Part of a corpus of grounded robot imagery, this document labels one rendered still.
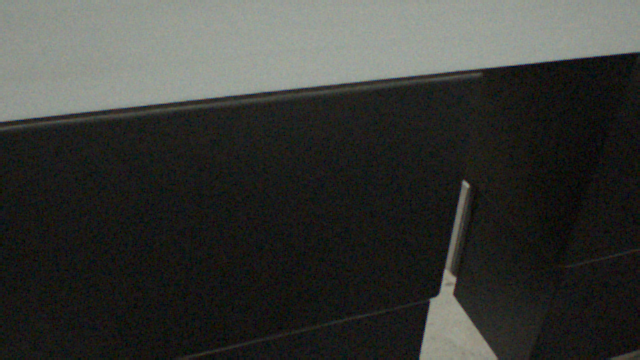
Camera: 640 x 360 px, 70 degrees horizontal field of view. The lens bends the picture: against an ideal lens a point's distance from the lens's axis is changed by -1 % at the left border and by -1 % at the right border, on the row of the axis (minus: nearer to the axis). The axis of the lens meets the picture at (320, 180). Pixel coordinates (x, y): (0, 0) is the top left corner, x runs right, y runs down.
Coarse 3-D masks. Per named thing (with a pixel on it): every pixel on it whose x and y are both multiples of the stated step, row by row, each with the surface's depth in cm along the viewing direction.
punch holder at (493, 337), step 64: (576, 64) 15; (512, 128) 19; (576, 128) 16; (512, 192) 20; (576, 192) 16; (448, 256) 26; (512, 256) 21; (576, 256) 18; (512, 320) 22; (576, 320) 20
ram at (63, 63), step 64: (0, 0) 8; (64, 0) 8; (128, 0) 9; (192, 0) 9; (256, 0) 9; (320, 0) 10; (384, 0) 10; (448, 0) 11; (512, 0) 11; (576, 0) 12; (0, 64) 9; (64, 64) 9; (128, 64) 9; (192, 64) 10; (256, 64) 10; (320, 64) 11; (384, 64) 11; (448, 64) 11; (512, 64) 12
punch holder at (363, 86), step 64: (0, 128) 9; (64, 128) 10; (128, 128) 10; (192, 128) 10; (256, 128) 11; (320, 128) 11; (384, 128) 12; (448, 128) 13; (0, 192) 10; (64, 192) 10; (128, 192) 11; (192, 192) 11; (256, 192) 12; (320, 192) 12; (384, 192) 13; (448, 192) 14; (0, 256) 11; (64, 256) 11; (128, 256) 12; (192, 256) 12; (256, 256) 13; (320, 256) 14; (384, 256) 15; (0, 320) 12; (64, 320) 12; (128, 320) 13; (192, 320) 14; (256, 320) 14; (320, 320) 15; (384, 320) 16
